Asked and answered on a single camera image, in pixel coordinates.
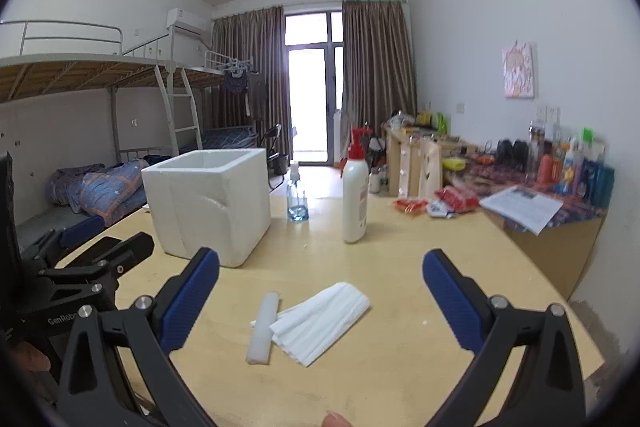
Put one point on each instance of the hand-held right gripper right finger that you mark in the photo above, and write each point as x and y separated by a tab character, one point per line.
450	302

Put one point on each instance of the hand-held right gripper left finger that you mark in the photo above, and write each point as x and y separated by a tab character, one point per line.
192	297

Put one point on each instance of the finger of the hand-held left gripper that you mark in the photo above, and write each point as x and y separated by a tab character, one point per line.
80	232
125	254

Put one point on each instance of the white foam stick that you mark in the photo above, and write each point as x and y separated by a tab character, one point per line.
262	327

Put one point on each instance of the white foam box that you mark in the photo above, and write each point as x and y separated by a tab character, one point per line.
210	207

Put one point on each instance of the white tissue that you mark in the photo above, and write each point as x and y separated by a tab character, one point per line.
320	322

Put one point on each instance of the person's left hand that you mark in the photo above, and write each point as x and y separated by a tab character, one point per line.
25	357

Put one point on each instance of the person's right hand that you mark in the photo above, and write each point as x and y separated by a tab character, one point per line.
337	421

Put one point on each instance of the blue plaid quilt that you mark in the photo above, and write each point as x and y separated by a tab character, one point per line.
105	189

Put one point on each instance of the small red snack packet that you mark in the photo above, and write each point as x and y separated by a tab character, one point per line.
411	206

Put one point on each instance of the large red snack packet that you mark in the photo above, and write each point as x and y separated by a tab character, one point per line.
457	198

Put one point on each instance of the printed paper booklet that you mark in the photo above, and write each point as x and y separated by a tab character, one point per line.
522	208

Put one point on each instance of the desk with patterned cloth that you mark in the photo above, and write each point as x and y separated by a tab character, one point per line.
575	247

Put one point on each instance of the white red pump bottle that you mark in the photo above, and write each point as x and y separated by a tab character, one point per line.
355	202

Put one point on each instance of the yellow pouch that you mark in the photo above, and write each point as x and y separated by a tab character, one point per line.
454	164

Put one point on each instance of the clear blue spray bottle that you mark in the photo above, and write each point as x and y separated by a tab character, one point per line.
298	207

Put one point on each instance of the cluttered wooden desk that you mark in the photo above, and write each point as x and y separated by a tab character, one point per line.
410	167

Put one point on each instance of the white bunk ladder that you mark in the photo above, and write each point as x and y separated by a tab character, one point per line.
187	117

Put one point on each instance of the metal bunk bed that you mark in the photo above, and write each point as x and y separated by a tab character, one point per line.
75	74

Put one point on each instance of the black headphones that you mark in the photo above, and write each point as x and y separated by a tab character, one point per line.
511	152

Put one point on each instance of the black folding chair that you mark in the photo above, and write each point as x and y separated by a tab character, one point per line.
272	147

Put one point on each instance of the green bottle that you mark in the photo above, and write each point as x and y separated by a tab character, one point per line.
442	122

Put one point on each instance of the group of toiletry bottles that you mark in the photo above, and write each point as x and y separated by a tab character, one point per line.
580	172

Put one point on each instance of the hanging dark clothes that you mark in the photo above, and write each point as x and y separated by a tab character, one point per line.
240	87

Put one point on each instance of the brown curtain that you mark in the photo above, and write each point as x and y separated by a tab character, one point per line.
250	77
380	77

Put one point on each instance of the glass balcony door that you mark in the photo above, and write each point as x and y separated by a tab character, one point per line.
312	97

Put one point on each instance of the white air conditioner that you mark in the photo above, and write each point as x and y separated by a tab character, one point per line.
187	22

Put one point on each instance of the white wall socket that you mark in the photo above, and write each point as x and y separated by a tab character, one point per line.
547	114

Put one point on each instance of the pink wall poster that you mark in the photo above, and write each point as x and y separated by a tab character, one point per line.
518	69

